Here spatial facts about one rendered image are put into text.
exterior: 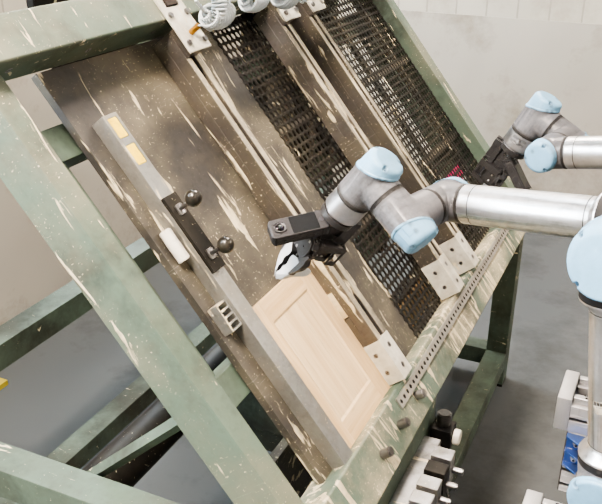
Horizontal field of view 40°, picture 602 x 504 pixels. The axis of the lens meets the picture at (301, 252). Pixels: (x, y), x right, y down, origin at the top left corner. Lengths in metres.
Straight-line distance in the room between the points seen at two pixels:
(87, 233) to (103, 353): 2.54
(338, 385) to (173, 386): 0.51
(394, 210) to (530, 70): 4.27
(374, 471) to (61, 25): 1.22
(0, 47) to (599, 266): 1.16
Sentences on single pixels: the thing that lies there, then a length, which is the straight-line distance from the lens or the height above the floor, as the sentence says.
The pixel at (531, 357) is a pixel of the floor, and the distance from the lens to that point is 4.20.
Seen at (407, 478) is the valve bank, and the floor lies 0.74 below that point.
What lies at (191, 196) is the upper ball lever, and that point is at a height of 1.52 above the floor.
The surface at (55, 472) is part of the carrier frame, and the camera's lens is 2.18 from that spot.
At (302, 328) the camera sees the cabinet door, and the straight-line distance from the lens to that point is 2.04.
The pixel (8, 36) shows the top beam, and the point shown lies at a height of 1.84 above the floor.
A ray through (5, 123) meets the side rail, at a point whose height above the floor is 1.69.
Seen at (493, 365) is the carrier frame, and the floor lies 0.18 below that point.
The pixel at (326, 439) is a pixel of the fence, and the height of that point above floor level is 0.96.
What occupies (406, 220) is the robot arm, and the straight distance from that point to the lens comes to 1.46.
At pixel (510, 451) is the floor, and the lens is 3.56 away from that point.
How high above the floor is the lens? 2.13
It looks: 25 degrees down
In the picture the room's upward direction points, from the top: straight up
